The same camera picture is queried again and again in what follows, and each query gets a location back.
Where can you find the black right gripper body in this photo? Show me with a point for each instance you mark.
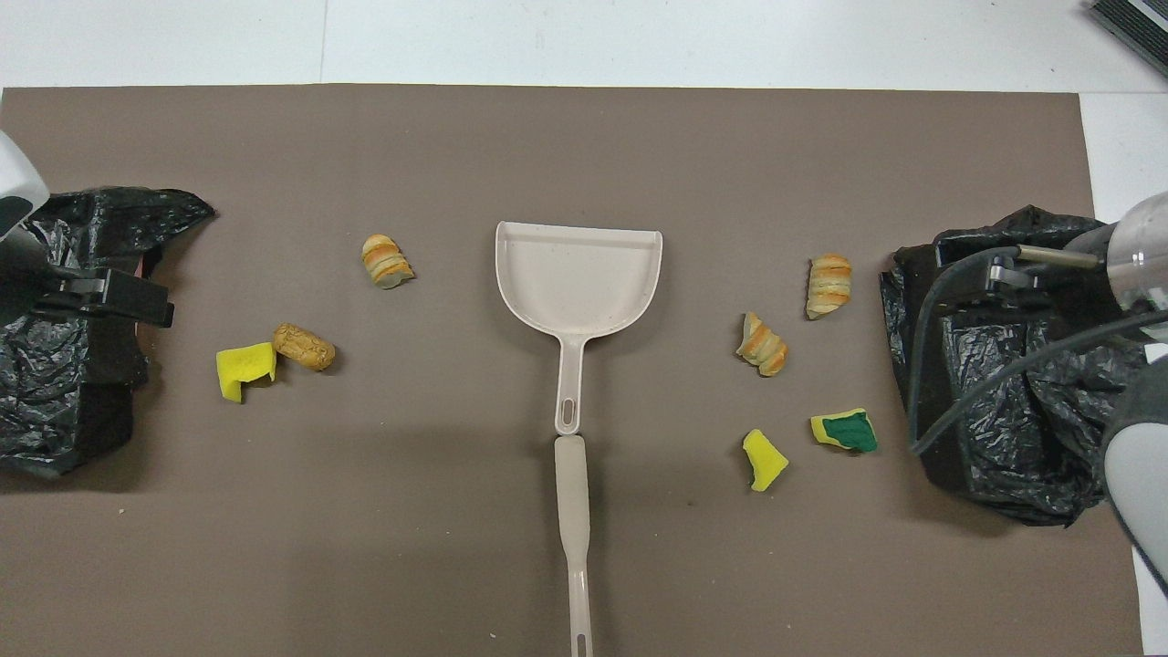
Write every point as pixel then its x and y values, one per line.
pixel 972 274

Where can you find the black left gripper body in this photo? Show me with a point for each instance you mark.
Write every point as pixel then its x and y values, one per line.
pixel 137 301

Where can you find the yellow sponge piece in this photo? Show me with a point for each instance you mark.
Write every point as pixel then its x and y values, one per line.
pixel 765 460
pixel 245 367

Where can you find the striped croissant piece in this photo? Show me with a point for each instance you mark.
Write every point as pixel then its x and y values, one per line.
pixel 830 285
pixel 388 261
pixel 762 344

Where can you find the brown bread roll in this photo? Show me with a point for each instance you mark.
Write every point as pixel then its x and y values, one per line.
pixel 304 347

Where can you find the green and yellow sponge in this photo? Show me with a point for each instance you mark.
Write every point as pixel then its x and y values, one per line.
pixel 844 430

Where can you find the beige plastic dustpan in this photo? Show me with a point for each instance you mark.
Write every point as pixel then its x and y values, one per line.
pixel 575 283

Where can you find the beige hand brush black bristles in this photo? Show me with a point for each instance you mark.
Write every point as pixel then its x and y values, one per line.
pixel 572 493

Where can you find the pink bin box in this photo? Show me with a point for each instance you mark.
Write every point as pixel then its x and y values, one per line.
pixel 141 265

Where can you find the black trash bag bin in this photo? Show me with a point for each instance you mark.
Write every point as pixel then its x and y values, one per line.
pixel 55 401
pixel 1004 411

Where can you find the dark ribbed panel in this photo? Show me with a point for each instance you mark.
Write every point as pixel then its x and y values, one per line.
pixel 1136 20

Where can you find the brown table mat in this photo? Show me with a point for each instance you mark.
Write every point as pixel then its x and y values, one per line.
pixel 456 146

